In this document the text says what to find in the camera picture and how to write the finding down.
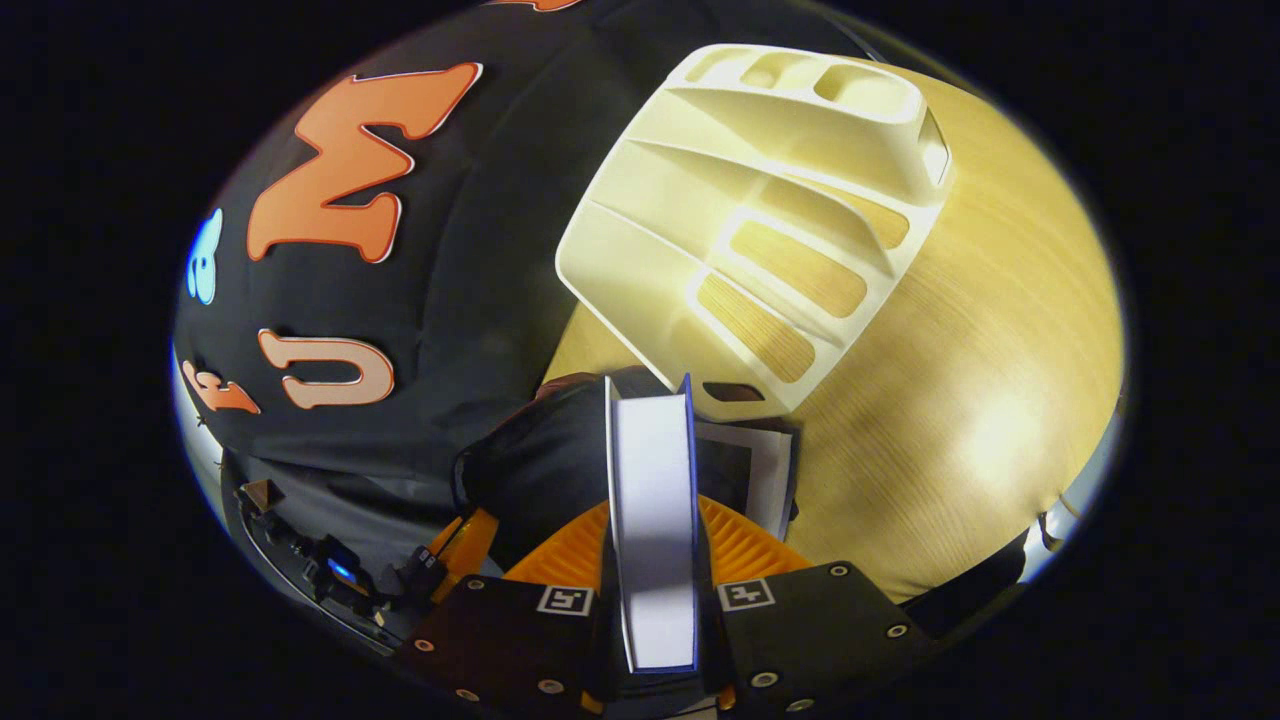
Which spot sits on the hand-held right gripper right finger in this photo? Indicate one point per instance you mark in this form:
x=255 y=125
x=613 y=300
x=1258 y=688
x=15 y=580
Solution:
x=800 y=630

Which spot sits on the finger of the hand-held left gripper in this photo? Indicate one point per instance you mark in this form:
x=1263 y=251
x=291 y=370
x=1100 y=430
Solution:
x=468 y=550

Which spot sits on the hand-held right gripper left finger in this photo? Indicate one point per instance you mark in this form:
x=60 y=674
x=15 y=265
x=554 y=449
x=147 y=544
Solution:
x=500 y=640

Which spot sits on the maroon schoolbag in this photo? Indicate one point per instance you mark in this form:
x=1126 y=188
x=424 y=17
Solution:
x=545 y=460

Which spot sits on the black cover book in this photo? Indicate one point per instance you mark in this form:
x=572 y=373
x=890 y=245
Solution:
x=765 y=470

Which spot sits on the blue cover book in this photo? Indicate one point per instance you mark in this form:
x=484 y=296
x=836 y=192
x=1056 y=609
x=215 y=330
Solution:
x=655 y=540

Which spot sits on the white plastic bookshelf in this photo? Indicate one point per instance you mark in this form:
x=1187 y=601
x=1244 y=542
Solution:
x=650 y=260

